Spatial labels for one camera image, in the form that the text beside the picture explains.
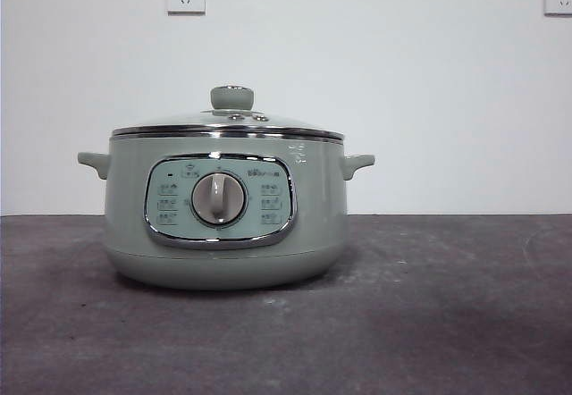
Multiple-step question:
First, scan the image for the glass lid with green knob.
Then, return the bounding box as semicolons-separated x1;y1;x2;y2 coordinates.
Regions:
111;85;346;139

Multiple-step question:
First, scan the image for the pale green electric cooking pot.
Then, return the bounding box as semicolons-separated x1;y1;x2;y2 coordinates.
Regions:
76;133;375;291

